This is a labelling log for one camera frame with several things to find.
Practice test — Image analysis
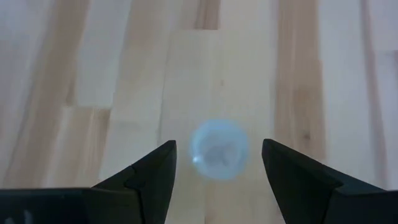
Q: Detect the translucent white pill vial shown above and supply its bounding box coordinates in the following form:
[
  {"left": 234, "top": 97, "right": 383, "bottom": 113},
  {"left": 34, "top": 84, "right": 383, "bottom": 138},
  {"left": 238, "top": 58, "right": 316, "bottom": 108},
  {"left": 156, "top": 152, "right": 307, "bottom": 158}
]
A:
[{"left": 189, "top": 119, "right": 249, "bottom": 180}]

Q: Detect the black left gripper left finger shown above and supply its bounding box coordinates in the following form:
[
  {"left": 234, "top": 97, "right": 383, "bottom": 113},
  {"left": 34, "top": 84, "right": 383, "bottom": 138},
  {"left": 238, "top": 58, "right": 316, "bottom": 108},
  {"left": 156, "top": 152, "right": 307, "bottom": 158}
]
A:
[{"left": 0, "top": 139, "right": 177, "bottom": 224}]

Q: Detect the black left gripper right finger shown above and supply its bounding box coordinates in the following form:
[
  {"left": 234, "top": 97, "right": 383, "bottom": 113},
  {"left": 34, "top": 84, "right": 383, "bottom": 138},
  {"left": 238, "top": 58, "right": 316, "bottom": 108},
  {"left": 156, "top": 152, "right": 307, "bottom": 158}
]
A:
[{"left": 262, "top": 138, "right": 398, "bottom": 224}]

